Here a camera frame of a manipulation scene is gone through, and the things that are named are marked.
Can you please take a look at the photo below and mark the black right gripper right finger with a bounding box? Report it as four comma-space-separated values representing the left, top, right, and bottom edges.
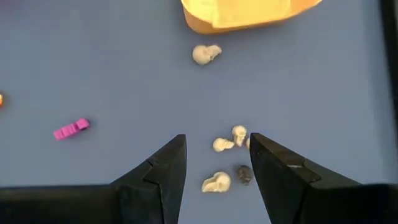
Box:
249, 132, 361, 224

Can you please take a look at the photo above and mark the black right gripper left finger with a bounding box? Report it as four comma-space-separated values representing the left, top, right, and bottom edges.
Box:
110, 133, 187, 224

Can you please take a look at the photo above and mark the dark translucent plastic skull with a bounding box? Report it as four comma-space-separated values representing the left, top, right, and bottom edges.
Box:
236, 164, 254, 187

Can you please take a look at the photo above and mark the small cream plastic skull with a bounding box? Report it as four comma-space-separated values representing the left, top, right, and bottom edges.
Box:
231, 124, 248, 147
212, 137, 236, 153

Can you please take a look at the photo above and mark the pink plastic skeleton hand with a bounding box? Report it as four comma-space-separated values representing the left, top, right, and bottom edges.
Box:
52, 117, 91, 141

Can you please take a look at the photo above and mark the small yellow-orange plastic bin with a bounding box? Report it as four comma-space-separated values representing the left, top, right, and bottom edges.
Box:
180, 0, 324, 35

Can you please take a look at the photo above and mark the black aluminium table frame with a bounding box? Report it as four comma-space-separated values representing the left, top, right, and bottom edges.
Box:
379, 0, 398, 125

